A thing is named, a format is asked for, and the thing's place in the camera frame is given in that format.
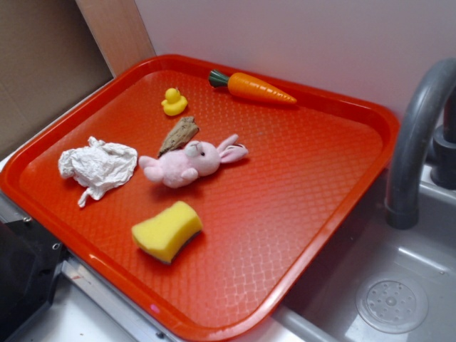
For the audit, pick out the yellow sponge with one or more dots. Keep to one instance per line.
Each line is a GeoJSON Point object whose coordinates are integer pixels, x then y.
{"type": "Point", "coordinates": [164, 235]}

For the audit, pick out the grey toy faucet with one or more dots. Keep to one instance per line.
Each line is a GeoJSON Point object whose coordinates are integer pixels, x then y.
{"type": "Point", "coordinates": [427, 134]}

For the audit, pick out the brown wood piece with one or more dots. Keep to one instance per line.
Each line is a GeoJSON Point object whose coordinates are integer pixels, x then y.
{"type": "Point", "coordinates": [184, 130]}

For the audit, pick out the orange toy carrot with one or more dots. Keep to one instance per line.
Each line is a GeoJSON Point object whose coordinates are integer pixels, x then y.
{"type": "Point", "coordinates": [249, 87]}

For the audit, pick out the red plastic tray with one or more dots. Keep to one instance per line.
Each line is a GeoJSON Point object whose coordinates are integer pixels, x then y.
{"type": "Point", "coordinates": [264, 218]}

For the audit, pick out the grey toy sink basin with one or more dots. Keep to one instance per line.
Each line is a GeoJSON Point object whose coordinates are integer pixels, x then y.
{"type": "Point", "coordinates": [372, 282]}

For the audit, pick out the yellow rubber duck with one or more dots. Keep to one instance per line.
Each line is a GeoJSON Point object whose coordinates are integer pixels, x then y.
{"type": "Point", "coordinates": [174, 103]}

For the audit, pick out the brown cardboard panel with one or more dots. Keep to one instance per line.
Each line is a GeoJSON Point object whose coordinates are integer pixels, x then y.
{"type": "Point", "coordinates": [49, 62]}

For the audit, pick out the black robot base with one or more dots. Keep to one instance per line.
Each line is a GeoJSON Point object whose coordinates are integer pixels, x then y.
{"type": "Point", "coordinates": [31, 261]}

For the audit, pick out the pink plush bunny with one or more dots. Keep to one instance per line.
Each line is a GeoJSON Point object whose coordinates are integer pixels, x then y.
{"type": "Point", "coordinates": [179, 168]}

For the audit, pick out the crumpled white paper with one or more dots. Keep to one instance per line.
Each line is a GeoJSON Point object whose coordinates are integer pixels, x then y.
{"type": "Point", "coordinates": [98, 167]}

